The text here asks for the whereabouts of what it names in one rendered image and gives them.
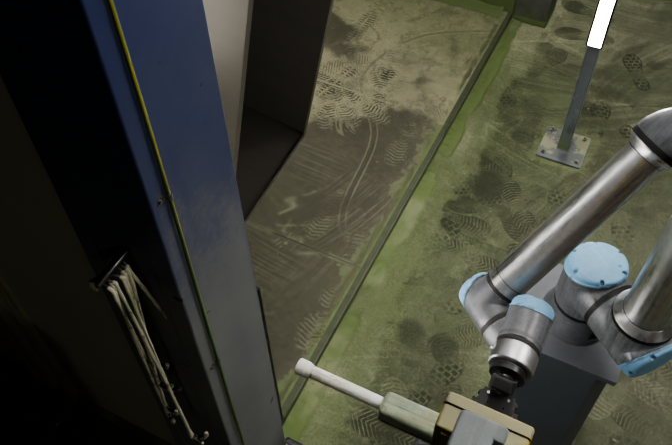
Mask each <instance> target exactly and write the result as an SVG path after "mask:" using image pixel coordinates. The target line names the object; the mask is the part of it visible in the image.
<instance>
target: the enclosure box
mask: <svg viewBox="0 0 672 445"><path fill-rule="evenodd" d="M333 2H334V0H203V4H204V9H205V14H206V20H207V25H208V30H209V36H210V41H211V46H212V52H213V57H214V63H215V68H216V73H217V79H218V84H219V89H220V95H221V100H222V105H223V111H224V116H225V121H226V127H227V132H228V137H229V143H230V148H231V154H232V159H233V164H234V170H235V175H236V180H237V186H238V191H239V196H240V202H241V207H242V212H243V218H244V223H246V222H247V220H248V219H249V217H250V216H251V214H252V213H253V211H254V210H255V208H256V207H257V205H258V204H259V202H260V201H261V199H262V198H263V196H264V195H265V193H266V192H267V191H268V189H269V188H270V186H271V185H272V183H273V182H274V180H275V179H276V177H277V176H278V174H279V173H280V171H281V170H282V168H283V167H284V165H285V164H286V162H287V161H288V159H289V158H290V156H291V155H292V154H293V152H294V151H295V149H296V148H297V146H298V145H299V143H300V142H301V140H302V139H303V137H304V136H305V134H306V129H307V125H308V120H309V115H310V111H311V106H312V101H313V96H314V92H315V87H316V82H317V78H318V73H319V68H320V63H321V59H322V54H323V49H324V44H325V40H326V35H327V30H328V26H329V21H330V16H331V11H332V7H333Z"/></svg>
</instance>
